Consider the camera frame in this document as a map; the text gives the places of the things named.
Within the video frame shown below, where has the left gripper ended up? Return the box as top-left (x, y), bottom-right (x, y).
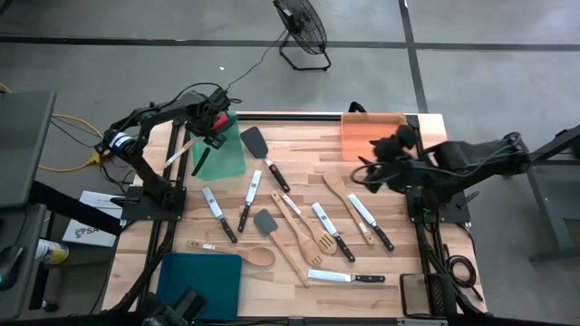
top-left (183, 88), bottom-right (230, 177)

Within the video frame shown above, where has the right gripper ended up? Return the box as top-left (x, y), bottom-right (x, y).
top-left (362, 125), bottom-right (421, 196)

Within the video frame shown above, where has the wooden turner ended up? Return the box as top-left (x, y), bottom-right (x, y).
top-left (322, 170), bottom-right (377, 247)

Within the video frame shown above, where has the black-handled steel knife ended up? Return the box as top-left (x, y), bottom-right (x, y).
top-left (306, 268), bottom-right (387, 284)
top-left (347, 192), bottom-right (396, 253)
top-left (311, 201), bottom-right (357, 264)
top-left (200, 186), bottom-right (239, 245)
top-left (237, 169), bottom-right (264, 235)

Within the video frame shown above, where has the black turner with dark handle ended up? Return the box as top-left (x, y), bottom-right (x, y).
top-left (238, 125), bottom-right (292, 195)

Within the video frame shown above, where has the grey spatula with wooden handle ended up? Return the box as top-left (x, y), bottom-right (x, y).
top-left (252, 207), bottom-right (312, 289)

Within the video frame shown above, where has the wooden slotted spatula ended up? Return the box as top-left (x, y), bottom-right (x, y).
top-left (275, 187), bottom-right (339, 256)

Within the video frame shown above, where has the wooden forked spatula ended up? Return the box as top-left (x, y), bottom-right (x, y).
top-left (269, 189), bottom-right (324, 267)

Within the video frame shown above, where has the wooden spoon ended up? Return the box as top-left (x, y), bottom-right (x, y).
top-left (186, 239), bottom-right (276, 268)

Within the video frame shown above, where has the green translucent plastic bin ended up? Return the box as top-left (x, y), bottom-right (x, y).
top-left (188, 110), bottom-right (248, 183)

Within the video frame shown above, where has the orange translucent plastic bin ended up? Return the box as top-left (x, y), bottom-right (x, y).
top-left (339, 111), bottom-right (409, 163)

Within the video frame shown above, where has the white printed paper box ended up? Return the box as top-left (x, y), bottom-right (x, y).
top-left (62, 189), bottom-right (124, 249)

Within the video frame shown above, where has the dark blue plastic bin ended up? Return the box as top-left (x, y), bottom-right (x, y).
top-left (156, 252), bottom-right (244, 321)

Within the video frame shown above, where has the black mesh tray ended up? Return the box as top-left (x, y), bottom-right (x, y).
top-left (398, 272), bottom-right (458, 318)

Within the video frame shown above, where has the black diagonal beam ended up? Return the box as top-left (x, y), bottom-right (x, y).
top-left (27, 179), bottom-right (124, 237)

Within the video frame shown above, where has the black floor fan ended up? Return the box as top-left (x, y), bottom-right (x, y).
top-left (272, 0), bottom-right (333, 72)

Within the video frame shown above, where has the black bulky device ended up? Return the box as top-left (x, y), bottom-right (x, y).
top-left (140, 288), bottom-right (206, 326)

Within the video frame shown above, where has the black metal side stand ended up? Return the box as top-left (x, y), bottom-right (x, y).
top-left (525, 122), bottom-right (580, 264)

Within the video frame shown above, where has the yellow and white spray can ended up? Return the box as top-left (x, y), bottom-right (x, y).
top-left (34, 238), bottom-right (71, 266)

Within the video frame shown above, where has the dark grey desk top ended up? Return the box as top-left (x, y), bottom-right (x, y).
top-left (0, 89), bottom-right (58, 209)

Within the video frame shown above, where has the black computer mouse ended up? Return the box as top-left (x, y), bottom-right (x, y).
top-left (0, 244), bottom-right (24, 292)

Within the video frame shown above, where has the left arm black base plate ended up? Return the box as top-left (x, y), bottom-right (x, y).
top-left (111, 184), bottom-right (188, 223)

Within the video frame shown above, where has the black metal table frame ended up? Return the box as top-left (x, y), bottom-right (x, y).
top-left (108, 111), bottom-right (488, 318)

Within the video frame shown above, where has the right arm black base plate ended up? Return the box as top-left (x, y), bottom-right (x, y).
top-left (405, 188), bottom-right (480, 226)

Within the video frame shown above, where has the black fan power cable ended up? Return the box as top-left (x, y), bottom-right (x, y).
top-left (225, 29), bottom-right (289, 91)

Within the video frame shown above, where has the coiled black cable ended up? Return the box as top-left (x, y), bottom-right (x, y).
top-left (443, 243), bottom-right (485, 303)

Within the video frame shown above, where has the yellow extension cord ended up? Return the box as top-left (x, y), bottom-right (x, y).
top-left (0, 81), bottom-right (106, 174)

